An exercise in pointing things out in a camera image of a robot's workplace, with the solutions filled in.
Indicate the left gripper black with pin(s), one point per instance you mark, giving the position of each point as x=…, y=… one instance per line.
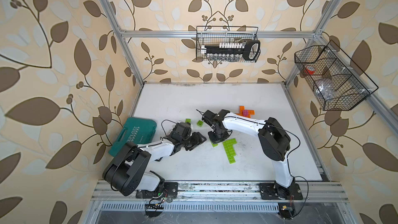
x=197, y=139

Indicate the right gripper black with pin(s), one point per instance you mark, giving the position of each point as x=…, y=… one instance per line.
x=215, y=140

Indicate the small green square brick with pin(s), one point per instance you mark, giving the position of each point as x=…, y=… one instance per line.
x=200, y=123

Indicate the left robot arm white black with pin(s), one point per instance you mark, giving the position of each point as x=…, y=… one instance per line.
x=127, y=172

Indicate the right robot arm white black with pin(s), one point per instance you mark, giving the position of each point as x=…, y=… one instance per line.
x=274, y=140

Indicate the green plastic tool case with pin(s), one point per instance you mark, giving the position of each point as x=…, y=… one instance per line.
x=137, y=130

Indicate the socket set in basket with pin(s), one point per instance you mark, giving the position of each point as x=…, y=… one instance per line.
x=247, y=51

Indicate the red tape roll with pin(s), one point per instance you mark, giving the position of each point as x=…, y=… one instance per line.
x=309, y=70

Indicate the clear plastic bag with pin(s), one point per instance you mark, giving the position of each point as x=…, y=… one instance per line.
x=324, y=88

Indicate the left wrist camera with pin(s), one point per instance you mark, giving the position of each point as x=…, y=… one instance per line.
x=183, y=129

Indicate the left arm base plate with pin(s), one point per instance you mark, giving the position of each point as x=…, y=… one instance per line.
x=168, y=190

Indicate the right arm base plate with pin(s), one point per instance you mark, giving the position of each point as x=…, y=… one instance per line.
x=274, y=191

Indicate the back wire basket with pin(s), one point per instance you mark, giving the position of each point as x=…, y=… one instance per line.
x=214, y=35

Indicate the wire basket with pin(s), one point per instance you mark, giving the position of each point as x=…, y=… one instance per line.
x=352, y=84
x=214, y=35

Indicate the aluminium front rail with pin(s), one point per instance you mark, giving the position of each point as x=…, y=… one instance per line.
x=251, y=191

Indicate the right wire basket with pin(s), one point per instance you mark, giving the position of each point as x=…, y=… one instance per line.
x=352, y=84

